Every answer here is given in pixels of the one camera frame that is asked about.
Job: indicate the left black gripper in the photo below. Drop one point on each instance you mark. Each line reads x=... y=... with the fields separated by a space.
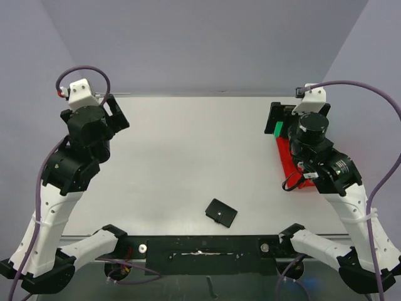
x=117 y=113

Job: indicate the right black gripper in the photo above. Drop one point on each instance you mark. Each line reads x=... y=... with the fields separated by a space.
x=279 y=113

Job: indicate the green plastic bin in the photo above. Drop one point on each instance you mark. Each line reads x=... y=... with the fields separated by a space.
x=277 y=129

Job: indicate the red plastic bin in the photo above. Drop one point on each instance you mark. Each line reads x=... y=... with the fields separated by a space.
x=305 y=183
x=291 y=170

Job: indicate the black leather card holder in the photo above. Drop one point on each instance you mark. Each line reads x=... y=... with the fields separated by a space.
x=221 y=213

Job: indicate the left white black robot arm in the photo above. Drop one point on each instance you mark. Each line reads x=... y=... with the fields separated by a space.
x=39 y=264

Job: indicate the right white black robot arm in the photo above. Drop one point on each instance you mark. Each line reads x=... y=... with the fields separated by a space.
x=371 y=261

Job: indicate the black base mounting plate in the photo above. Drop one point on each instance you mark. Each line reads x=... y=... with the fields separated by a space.
x=205 y=255

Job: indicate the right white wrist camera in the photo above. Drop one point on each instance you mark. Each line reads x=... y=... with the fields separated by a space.
x=311 y=99

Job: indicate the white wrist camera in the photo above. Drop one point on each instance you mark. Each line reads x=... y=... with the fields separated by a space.
x=79 y=95
x=311 y=99

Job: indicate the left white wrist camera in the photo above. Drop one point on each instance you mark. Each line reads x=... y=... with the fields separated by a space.
x=79 y=95

